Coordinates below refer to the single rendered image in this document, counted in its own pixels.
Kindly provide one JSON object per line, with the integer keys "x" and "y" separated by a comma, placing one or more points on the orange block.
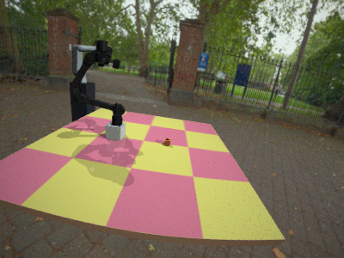
{"x": 167, "y": 142}

